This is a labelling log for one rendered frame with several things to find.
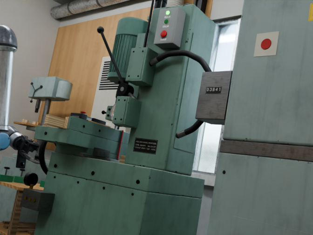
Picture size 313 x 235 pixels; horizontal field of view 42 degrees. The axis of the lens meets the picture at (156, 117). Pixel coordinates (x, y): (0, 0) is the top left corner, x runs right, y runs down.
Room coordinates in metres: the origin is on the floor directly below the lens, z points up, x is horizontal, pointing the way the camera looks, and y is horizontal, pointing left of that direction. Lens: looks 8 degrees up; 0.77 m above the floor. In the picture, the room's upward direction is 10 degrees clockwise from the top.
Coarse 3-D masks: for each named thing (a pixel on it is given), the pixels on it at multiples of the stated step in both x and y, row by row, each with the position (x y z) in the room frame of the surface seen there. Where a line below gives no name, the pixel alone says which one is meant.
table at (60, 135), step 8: (40, 128) 1.79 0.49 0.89; (48, 128) 1.75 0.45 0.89; (56, 128) 1.72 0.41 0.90; (40, 136) 1.78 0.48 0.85; (48, 136) 1.75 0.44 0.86; (56, 136) 1.72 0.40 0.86; (64, 136) 1.69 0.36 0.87; (72, 136) 1.70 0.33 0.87; (80, 136) 1.74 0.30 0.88; (88, 136) 1.78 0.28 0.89; (64, 144) 1.81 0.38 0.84; (72, 144) 1.71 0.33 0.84; (80, 144) 1.75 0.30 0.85; (88, 144) 1.79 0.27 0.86; (96, 144) 1.83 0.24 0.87; (104, 144) 1.87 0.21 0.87; (112, 144) 1.91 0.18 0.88; (112, 152) 1.92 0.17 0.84; (120, 152) 1.96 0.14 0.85
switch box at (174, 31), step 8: (168, 8) 1.65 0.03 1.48; (176, 8) 1.63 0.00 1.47; (160, 16) 1.67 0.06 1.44; (176, 16) 1.62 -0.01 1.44; (184, 16) 1.66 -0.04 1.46; (160, 24) 1.67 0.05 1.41; (168, 24) 1.64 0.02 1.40; (176, 24) 1.62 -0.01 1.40; (160, 32) 1.66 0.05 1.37; (168, 32) 1.64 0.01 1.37; (176, 32) 1.63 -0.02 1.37; (168, 40) 1.63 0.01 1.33; (176, 40) 1.64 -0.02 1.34
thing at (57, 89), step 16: (32, 80) 4.33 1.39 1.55; (48, 80) 4.10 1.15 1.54; (64, 80) 4.11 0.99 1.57; (32, 96) 4.28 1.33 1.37; (48, 96) 4.06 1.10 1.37; (64, 96) 3.98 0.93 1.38; (48, 112) 4.21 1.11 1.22; (32, 128) 4.24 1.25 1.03; (48, 160) 4.24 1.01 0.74; (0, 192) 4.11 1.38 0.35; (0, 208) 4.06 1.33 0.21
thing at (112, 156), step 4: (56, 144) 1.91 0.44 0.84; (60, 144) 1.90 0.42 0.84; (56, 148) 1.91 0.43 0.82; (60, 148) 1.89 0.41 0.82; (64, 148) 1.88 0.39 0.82; (68, 148) 1.86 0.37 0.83; (72, 148) 1.85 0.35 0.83; (76, 148) 1.83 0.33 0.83; (80, 148) 1.82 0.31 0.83; (84, 148) 1.80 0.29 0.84; (88, 148) 1.79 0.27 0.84; (60, 152) 1.89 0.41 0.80; (64, 152) 1.87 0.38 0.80; (68, 152) 1.86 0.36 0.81; (72, 152) 1.84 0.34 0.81; (76, 152) 1.83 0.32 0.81; (80, 152) 1.81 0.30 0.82; (84, 152) 1.80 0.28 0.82; (88, 152) 1.79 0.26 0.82; (92, 152) 1.81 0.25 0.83; (112, 156) 1.92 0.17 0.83; (116, 156) 1.95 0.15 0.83
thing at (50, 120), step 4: (48, 116) 1.63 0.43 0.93; (52, 116) 1.65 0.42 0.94; (48, 120) 1.64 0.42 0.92; (52, 120) 1.65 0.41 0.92; (56, 120) 1.67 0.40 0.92; (60, 120) 1.68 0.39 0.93; (64, 120) 1.70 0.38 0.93; (48, 124) 1.65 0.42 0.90; (52, 124) 1.65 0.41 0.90; (56, 124) 1.67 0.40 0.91; (60, 124) 1.69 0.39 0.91
